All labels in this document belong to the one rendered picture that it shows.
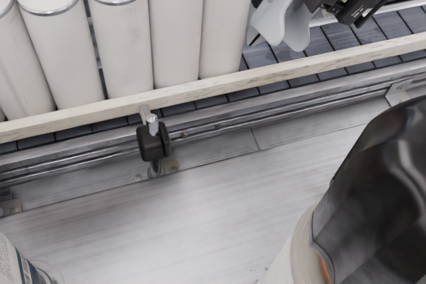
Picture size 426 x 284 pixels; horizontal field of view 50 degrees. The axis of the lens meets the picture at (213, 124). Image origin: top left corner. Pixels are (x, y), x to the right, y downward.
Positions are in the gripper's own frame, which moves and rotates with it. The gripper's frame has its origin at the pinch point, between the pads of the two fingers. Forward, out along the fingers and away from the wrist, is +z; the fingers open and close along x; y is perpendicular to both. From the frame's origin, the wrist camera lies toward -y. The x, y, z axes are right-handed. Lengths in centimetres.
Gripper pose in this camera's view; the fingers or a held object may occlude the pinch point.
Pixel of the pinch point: (252, 31)
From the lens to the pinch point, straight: 52.1
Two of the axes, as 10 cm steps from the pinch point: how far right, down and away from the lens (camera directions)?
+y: 3.1, 8.1, -4.9
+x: 7.9, 0.7, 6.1
